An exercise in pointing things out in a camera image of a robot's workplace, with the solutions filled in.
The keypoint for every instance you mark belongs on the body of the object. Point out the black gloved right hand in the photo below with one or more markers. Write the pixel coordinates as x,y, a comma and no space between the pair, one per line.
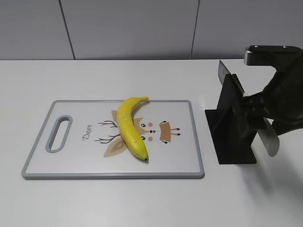
281,100

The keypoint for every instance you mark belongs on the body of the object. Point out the steel knife with white handle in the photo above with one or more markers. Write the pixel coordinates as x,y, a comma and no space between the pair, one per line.
268,136

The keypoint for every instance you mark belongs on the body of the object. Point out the yellow plastic banana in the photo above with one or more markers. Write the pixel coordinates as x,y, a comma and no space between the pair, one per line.
127,129

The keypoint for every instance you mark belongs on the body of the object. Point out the black knife stand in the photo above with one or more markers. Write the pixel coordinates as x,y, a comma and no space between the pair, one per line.
223,121

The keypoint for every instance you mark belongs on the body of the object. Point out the white grey-rimmed deer cutting board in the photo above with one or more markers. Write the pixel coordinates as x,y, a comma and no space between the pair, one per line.
79,139

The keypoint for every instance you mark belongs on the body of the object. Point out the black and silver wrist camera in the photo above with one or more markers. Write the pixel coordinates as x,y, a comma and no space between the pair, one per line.
276,56

